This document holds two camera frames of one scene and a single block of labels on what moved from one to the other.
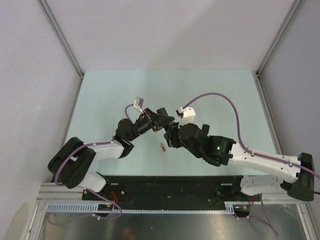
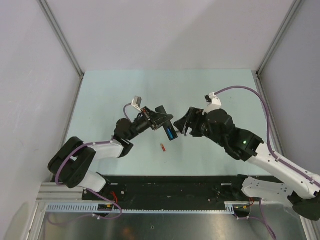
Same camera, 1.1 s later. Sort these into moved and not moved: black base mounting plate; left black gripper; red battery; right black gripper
Moved: right black gripper
Not moved: red battery; black base mounting plate; left black gripper
